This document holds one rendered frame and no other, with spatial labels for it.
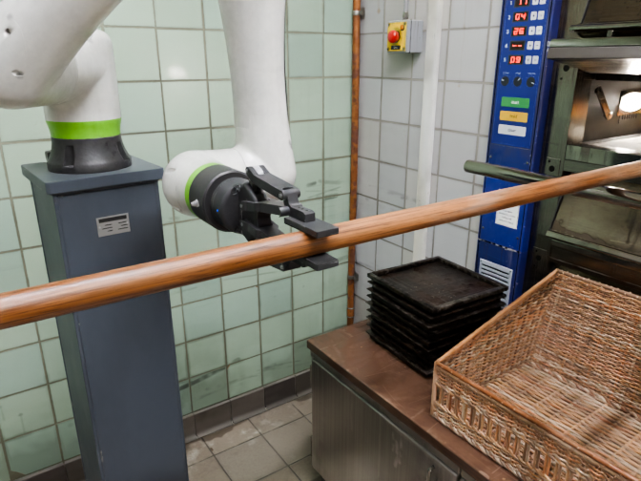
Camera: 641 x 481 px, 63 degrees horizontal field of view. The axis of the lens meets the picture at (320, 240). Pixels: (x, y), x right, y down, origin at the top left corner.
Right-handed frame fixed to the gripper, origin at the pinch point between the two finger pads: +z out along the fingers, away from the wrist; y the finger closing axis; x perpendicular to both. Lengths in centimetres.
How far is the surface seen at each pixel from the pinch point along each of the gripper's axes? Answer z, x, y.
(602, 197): 0, -63, 4
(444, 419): -21, -51, 60
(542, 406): -11, -75, 61
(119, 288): 1.8, 21.7, -0.2
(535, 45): -42, -97, -23
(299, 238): 1.2, 2.4, -1.2
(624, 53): -12, -86, -21
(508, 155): -46, -98, 6
